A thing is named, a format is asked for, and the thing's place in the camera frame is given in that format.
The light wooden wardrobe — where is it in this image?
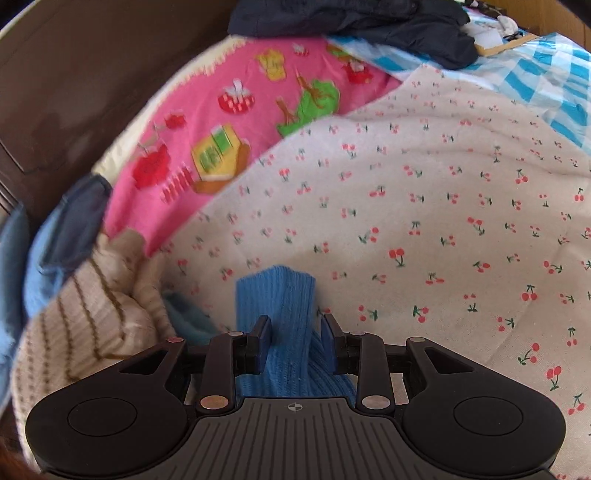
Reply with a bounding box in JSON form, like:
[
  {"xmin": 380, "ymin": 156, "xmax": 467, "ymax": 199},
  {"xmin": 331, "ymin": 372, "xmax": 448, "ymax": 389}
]
[{"xmin": 480, "ymin": 0, "xmax": 580, "ymax": 36}]

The dark navy jacket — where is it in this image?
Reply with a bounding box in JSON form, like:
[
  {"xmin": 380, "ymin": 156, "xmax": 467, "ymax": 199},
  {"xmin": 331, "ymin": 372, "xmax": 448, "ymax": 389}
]
[{"xmin": 228, "ymin": 0, "xmax": 481, "ymax": 71}]

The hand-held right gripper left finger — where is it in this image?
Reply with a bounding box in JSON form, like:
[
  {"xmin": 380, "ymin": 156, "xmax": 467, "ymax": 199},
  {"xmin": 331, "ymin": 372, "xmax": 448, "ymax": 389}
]
[{"xmin": 118, "ymin": 316, "xmax": 273, "ymax": 414}]

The cherry print bed sheet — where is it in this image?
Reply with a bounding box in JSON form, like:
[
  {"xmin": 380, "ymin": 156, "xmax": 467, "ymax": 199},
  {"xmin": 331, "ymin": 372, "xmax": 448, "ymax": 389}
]
[{"xmin": 134, "ymin": 62, "xmax": 591, "ymax": 480}]

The white crumpled cloth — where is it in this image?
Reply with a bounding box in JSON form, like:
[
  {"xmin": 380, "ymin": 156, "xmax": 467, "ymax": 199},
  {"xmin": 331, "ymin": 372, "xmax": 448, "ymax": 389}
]
[{"xmin": 461, "ymin": 13, "xmax": 519, "ymax": 48}]

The beige striped knit garment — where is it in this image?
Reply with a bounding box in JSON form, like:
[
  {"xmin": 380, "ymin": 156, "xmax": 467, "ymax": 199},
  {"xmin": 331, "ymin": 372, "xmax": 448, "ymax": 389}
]
[{"xmin": 11, "ymin": 228, "xmax": 177, "ymax": 437}]

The small wooden board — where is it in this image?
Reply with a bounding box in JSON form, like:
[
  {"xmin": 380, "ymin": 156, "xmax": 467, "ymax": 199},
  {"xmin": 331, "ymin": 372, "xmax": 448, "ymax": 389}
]
[{"xmin": 475, "ymin": 38, "xmax": 528, "ymax": 57}]

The blue denim garment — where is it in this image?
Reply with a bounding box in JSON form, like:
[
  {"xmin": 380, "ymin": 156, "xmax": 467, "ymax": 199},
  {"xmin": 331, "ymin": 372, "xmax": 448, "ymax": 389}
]
[{"xmin": 0, "ymin": 174, "xmax": 114, "ymax": 370}]

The dark brown wooden furniture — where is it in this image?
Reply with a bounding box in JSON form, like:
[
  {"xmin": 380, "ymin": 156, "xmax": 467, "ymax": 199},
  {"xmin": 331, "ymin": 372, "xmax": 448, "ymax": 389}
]
[{"xmin": 0, "ymin": 0, "xmax": 246, "ymax": 217}]

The pink printed blanket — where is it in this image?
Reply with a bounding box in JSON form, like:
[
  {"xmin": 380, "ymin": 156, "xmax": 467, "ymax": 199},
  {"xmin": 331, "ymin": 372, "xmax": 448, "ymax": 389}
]
[{"xmin": 92, "ymin": 36, "xmax": 402, "ymax": 257}]

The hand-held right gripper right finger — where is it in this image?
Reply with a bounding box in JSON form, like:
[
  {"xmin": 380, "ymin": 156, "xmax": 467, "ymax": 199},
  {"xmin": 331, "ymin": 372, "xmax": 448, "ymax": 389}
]
[{"xmin": 321, "ymin": 314, "xmax": 476, "ymax": 412}]

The blue checked quilt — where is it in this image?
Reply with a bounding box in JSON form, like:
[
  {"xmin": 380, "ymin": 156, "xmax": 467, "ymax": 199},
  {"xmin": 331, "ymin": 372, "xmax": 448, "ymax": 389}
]
[{"xmin": 327, "ymin": 8, "xmax": 591, "ymax": 154}]

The teal cloth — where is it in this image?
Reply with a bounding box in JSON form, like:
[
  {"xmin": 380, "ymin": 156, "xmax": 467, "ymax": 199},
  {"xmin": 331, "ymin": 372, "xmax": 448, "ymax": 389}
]
[{"xmin": 161, "ymin": 290, "xmax": 223, "ymax": 345}]

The blue knit sweater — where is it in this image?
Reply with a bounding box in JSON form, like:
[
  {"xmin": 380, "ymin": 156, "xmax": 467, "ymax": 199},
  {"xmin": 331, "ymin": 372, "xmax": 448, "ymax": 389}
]
[{"xmin": 235, "ymin": 265, "xmax": 359, "ymax": 400}]

